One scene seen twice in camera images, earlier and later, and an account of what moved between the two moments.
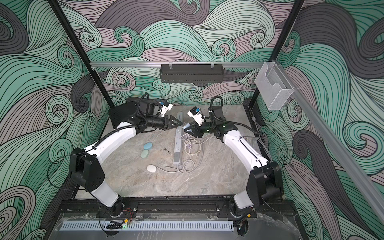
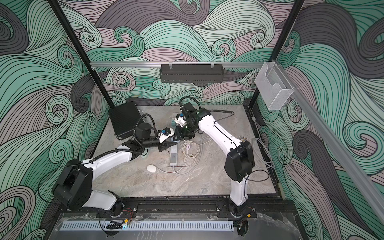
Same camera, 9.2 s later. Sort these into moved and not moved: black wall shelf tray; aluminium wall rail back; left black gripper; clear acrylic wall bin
Moved: left black gripper
Not moved: black wall shelf tray; aluminium wall rail back; clear acrylic wall bin
